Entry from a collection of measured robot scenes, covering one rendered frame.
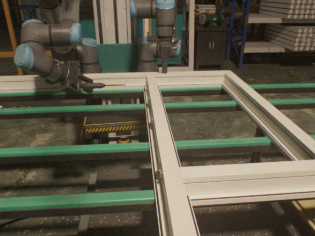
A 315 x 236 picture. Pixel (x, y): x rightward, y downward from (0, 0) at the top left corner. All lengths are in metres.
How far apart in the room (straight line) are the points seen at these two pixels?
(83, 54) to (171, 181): 1.66
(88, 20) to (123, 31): 2.69
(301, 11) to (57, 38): 4.59
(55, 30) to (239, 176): 0.87
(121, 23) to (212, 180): 1.87
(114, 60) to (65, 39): 1.19
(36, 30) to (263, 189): 0.97
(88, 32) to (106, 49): 2.76
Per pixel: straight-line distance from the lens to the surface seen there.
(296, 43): 5.26
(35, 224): 1.95
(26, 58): 1.09
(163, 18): 1.33
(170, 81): 1.42
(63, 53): 2.11
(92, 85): 1.28
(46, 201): 0.73
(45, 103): 3.61
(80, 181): 2.18
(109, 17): 2.34
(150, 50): 2.15
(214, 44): 4.96
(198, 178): 0.65
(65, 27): 1.17
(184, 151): 0.90
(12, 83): 1.53
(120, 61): 2.31
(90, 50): 2.15
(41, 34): 1.17
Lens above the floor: 1.33
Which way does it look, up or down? 26 degrees down
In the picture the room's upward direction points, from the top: straight up
